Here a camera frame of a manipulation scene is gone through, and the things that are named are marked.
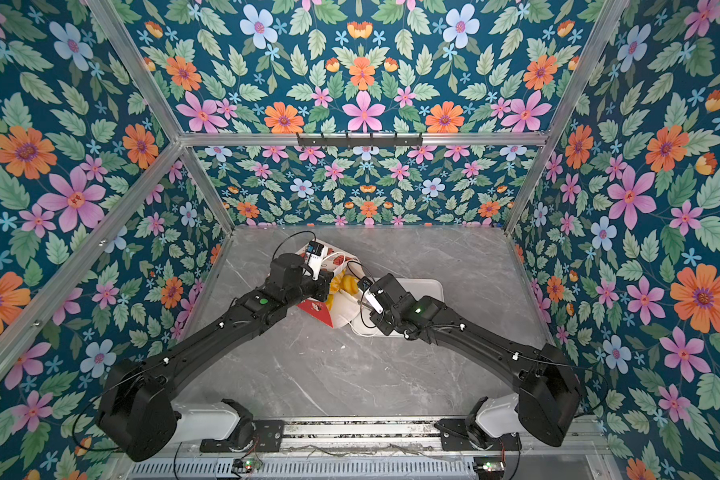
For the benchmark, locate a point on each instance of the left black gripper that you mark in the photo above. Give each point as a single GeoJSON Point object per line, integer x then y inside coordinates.
{"type": "Point", "coordinates": [323, 281]}

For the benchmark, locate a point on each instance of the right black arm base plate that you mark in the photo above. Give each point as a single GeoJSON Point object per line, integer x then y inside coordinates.
{"type": "Point", "coordinates": [459, 434]}

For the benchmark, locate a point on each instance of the aluminium front rail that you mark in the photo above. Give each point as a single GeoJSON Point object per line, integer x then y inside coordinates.
{"type": "Point", "coordinates": [375, 435]}

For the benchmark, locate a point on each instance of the white rectangular tray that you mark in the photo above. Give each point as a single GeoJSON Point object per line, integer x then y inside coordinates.
{"type": "Point", "coordinates": [429, 294]}

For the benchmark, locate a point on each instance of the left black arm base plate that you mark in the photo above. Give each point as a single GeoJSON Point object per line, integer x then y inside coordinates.
{"type": "Point", "coordinates": [254, 436]}

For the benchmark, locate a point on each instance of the black hook rail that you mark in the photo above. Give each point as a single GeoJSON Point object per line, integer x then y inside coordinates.
{"type": "Point", "coordinates": [347, 140]}

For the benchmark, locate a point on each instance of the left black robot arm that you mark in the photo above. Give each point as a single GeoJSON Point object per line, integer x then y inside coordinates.
{"type": "Point", "coordinates": [138, 411]}

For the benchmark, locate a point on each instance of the round yellow fluted bread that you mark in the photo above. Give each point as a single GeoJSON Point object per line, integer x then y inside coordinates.
{"type": "Point", "coordinates": [335, 285]}

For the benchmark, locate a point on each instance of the red white paper bag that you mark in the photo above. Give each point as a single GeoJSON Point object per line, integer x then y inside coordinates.
{"type": "Point", "coordinates": [338, 304]}

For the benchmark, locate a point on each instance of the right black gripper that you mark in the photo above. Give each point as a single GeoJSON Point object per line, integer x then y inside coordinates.
{"type": "Point", "coordinates": [377, 319]}

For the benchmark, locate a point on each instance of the white slotted cable duct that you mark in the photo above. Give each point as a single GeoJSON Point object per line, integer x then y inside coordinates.
{"type": "Point", "coordinates": [307, 468]}

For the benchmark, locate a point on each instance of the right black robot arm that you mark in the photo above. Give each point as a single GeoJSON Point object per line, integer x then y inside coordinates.
{"type": "Point", "coordinates": [546, 393]}

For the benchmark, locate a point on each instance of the yellow striped croissant bread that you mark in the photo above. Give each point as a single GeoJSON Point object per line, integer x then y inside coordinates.
{"type": "Point", "coordinates": [349, 284]}

